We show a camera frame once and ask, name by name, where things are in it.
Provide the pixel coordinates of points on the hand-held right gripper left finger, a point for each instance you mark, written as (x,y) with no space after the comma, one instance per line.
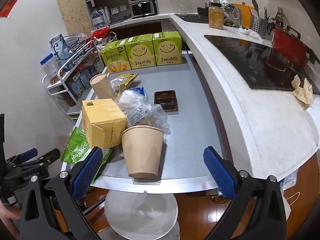
(86,172)

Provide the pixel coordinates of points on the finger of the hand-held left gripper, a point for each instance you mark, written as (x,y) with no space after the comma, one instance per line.
(50,155)
(27,153)

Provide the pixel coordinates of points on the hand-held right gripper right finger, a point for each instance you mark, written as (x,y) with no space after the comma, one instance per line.
(220,172)

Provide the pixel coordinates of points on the green snack bag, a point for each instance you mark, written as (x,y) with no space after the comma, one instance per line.
(75,150)

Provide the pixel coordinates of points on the yellow cardboard box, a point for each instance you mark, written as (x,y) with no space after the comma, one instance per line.
(103,122)

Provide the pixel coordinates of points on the wide brown paper cup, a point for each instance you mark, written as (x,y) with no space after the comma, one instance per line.
(142,152)

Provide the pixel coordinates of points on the white round bin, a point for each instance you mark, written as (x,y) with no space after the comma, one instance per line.
(141,210)

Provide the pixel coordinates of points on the small brown paper cup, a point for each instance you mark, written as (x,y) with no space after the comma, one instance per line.
(101,87)

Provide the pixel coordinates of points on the clear plastic bag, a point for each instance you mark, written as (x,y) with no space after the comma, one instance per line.
(147,112)

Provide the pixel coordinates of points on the person's left hand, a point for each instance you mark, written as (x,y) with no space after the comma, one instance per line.
(8,211)

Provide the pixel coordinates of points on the row of blue cartons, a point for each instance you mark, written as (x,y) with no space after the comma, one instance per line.
(77,85)

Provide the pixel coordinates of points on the white paper bag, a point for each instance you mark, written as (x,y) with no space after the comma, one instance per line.
(288,205)

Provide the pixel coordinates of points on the clear container with blue lid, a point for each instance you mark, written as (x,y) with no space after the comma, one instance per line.
(50,65)

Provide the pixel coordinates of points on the black plastic tray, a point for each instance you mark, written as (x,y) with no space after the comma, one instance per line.
(166,100)

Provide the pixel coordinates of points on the blue and white wrapper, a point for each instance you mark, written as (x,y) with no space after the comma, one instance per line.
(139,91)

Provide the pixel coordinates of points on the yellow snack wrapper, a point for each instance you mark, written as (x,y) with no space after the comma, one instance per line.
(128,78)

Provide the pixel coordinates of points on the blue printed bag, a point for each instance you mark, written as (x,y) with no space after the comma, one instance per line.
(58,45)

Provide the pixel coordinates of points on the green snack box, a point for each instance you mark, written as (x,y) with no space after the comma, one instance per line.
(140,52)
(115,57)
(167,50)

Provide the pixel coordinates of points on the crumpled beige paper napkin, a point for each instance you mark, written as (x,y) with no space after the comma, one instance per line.
(303,90)

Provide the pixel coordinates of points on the black induction cooktop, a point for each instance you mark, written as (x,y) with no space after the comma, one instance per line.
(250,57)

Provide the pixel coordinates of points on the red plastic bag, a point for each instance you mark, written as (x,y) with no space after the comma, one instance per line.
(100,33)

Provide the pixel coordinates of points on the white crumpled tissue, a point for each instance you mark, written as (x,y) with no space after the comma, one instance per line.
(250,33)

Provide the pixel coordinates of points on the red cooking pot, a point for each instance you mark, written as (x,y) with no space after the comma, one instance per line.
(290,46)

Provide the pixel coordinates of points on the steel utensil holder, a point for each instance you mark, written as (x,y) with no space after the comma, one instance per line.
(260,26)

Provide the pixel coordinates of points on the wooden box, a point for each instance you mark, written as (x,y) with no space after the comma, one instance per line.
(216,17)

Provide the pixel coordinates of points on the orange cutting board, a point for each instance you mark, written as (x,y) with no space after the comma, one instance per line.
(244,15)

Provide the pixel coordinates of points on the clear drinking glass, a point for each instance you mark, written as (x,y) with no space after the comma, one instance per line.
(183,10)

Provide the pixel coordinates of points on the silver countertop oven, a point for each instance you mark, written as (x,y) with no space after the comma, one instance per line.
(142,5)

